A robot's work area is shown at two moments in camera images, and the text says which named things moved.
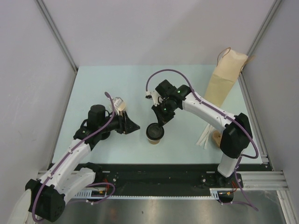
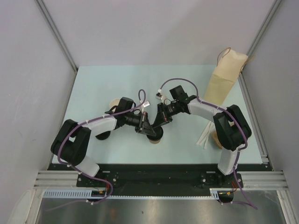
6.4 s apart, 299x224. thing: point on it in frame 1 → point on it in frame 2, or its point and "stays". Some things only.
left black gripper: [125, 126] → [145, 127]
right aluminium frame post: [263, 28] stays
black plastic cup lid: [154, 132] stays
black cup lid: [104, 135] stays
